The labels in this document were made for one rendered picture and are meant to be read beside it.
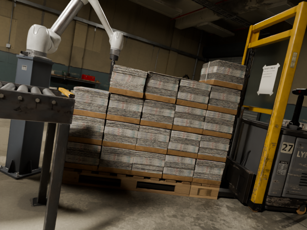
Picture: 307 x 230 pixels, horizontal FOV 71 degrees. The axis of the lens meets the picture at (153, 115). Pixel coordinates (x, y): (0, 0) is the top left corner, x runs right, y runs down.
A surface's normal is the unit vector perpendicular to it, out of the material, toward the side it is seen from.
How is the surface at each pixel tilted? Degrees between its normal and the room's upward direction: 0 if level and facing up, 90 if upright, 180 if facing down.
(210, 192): 90
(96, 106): 90
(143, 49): 90
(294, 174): 90
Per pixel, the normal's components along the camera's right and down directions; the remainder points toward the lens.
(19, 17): 0.48, 0.18
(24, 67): -0.41, 0.02
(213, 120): 0.16, 0.13
